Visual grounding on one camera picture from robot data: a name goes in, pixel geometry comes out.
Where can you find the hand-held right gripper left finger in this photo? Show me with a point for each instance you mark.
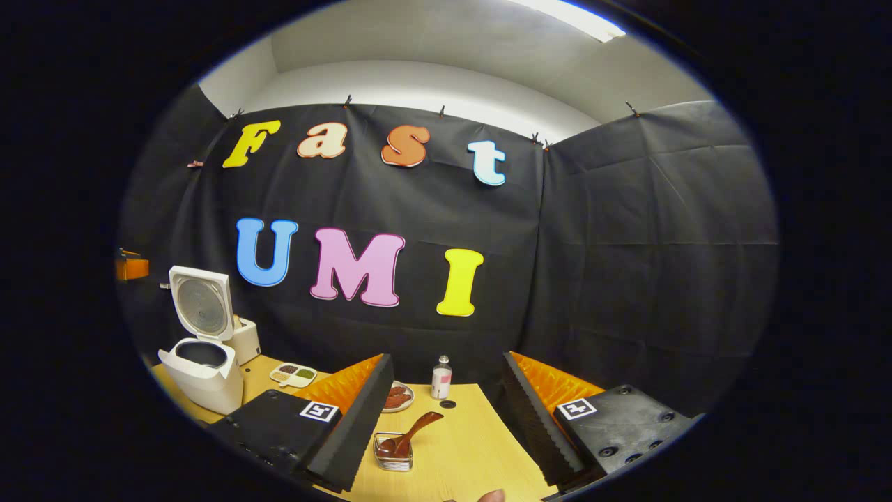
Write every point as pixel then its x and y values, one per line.
pixel 359 432

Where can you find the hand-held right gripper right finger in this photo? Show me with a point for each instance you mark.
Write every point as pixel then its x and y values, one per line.
pixel 536 432

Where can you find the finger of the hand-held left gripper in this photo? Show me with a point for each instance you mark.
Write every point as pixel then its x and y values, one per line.
pixel 134 269

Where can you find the brown wooden spoon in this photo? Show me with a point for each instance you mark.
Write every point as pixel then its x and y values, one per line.
pixel 418 425

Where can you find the white rice cooker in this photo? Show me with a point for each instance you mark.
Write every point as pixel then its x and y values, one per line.
pixel 209 390

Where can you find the red meat piece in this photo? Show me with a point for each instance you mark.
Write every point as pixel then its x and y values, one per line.
pixel 398 401
pixel 397 391

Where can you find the white round plate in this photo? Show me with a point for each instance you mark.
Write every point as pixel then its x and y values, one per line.
pixel 410 394

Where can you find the white divided grain dish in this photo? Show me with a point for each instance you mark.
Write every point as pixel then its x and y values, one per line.
pixel 300 382

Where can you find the clear bottle pink label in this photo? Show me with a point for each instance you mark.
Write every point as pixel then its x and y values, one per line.
pixel 441 383

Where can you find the white toaster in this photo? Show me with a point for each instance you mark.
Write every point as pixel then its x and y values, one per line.
pixel 247 345

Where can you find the black backdrop cloth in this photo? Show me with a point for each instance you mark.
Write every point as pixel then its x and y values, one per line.
pixel 627 279

